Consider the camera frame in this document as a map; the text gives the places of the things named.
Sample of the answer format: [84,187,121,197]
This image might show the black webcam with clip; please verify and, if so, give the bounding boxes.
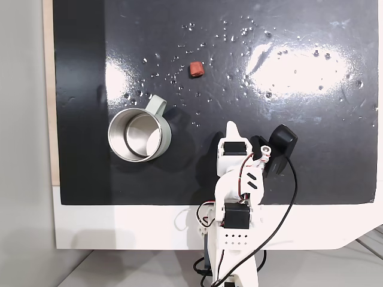
[250,124,299,180]

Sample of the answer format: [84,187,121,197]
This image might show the pale green steel mug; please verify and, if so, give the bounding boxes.
[107,94,173,163]

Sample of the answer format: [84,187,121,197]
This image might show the grey table clamp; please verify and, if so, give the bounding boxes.
[203,236,211,270]

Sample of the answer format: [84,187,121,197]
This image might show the black table mat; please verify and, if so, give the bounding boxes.
[52,0,379,206]

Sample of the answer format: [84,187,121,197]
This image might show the light wooden board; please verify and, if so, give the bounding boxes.
[42,0,62,188]

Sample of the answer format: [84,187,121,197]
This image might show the black webcam cable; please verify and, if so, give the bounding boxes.
[211,157,299,287]

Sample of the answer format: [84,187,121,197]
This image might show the black power cable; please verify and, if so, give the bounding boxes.
[193,257,212,287]
[254,249,268,271]

